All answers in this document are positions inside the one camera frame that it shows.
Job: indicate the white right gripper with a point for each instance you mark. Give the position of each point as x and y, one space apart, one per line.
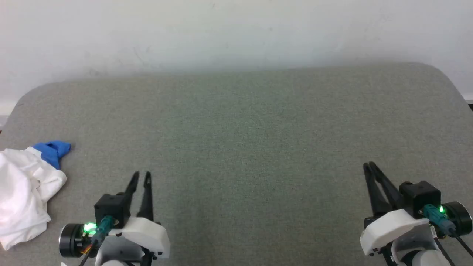
391 229

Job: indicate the white-grey right robot arm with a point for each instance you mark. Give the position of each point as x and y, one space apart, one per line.
417 251

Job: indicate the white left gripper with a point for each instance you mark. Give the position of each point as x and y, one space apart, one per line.
147 234

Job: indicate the white and blue shirt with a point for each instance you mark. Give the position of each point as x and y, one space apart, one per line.
22 192

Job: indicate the grey-green fabric sofa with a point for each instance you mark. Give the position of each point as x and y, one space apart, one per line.
244 147

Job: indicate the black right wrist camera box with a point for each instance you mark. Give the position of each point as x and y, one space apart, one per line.
421 197

